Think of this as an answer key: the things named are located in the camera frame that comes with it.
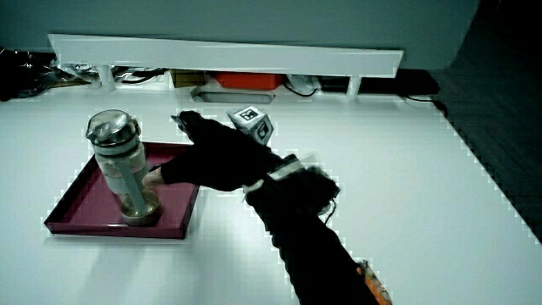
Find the person's right hand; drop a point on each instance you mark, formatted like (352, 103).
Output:
(220, 156)

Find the clear bottle with grey lid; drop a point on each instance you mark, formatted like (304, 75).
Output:
(123, 167)

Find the person's right forearm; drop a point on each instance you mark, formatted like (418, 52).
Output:
(309, 237)

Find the grey flat tray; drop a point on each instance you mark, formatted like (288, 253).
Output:
(233, 97)

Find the dark red tray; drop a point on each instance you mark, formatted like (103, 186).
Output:
(169, 207)

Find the orange box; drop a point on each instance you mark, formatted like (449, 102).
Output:
(249, 80)

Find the brown cardboard box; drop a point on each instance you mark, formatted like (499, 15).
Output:
(187, 78)

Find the white desk shelf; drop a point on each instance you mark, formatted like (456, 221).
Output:
(220, 55)

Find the white plastic bag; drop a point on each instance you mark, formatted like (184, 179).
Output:
(302, 83)

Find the black plastic bag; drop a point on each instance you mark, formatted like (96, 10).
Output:
(25, 72)

